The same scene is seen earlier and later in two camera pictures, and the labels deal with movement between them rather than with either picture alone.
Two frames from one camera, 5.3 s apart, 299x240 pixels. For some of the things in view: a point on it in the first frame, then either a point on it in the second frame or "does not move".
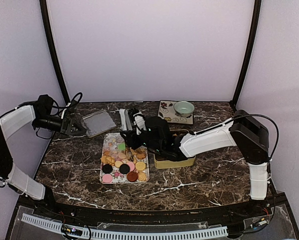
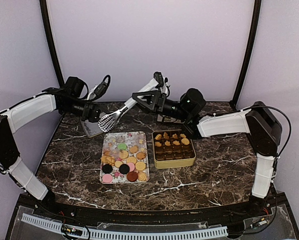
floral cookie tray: x=120 y=163 does not move
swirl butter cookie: x=142 y=176 does not move
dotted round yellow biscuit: x=140 y=166 does not move
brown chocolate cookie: x=132 y=176 does not move
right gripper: x=131 y=140 -> x=156 y=99
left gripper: x=67 y=125 -> x=91 y=112
